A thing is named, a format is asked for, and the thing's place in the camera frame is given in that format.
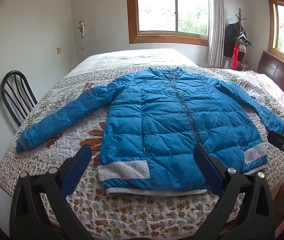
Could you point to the yellow wall socket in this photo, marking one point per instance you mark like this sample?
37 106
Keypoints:
59 50

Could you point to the red hanging garment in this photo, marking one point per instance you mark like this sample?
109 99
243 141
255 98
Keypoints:
235 57

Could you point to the white curtain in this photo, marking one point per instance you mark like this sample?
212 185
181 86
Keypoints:
215 30

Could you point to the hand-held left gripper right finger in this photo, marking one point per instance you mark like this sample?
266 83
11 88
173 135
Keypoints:
207 167

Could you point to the dark hanging coat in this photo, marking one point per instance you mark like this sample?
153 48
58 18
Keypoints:
229 40

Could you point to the wooden coat rack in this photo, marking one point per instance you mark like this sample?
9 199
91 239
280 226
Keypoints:
239 17

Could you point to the floral quilted bedspread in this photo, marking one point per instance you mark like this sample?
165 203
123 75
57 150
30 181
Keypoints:
132 210

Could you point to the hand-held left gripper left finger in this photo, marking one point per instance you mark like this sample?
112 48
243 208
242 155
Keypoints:
78 168

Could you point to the wide wooden framed window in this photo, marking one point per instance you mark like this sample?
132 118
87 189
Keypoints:
167 36

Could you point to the black metal chair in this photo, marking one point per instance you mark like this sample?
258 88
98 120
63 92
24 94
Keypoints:
11 80

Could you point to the dark wooden headboard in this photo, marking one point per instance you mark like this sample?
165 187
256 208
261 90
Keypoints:
274 67

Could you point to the blue puffer jacket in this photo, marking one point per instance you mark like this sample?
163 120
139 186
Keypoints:
162 120

